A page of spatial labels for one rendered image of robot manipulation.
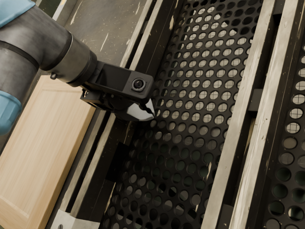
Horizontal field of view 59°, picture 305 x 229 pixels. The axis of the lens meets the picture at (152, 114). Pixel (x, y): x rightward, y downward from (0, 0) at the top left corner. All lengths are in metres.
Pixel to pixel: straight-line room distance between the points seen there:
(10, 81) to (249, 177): 0.34
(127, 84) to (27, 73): 0.15
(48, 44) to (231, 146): 0.31
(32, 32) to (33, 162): 0.54
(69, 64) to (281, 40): 0.34
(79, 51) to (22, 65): 0.10
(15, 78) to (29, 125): 0.62
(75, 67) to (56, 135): 0.42
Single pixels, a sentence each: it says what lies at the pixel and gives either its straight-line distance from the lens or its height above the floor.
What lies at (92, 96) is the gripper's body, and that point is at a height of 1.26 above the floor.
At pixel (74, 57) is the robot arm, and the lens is 0.44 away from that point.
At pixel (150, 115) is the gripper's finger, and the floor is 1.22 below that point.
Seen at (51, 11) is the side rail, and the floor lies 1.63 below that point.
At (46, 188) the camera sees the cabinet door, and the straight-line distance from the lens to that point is 0.78.
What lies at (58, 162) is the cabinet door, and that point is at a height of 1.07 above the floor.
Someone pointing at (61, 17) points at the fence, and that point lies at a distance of 1.24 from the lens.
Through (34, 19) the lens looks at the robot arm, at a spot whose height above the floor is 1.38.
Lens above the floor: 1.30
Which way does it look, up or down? 8 degrees down
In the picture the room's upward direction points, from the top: straight up
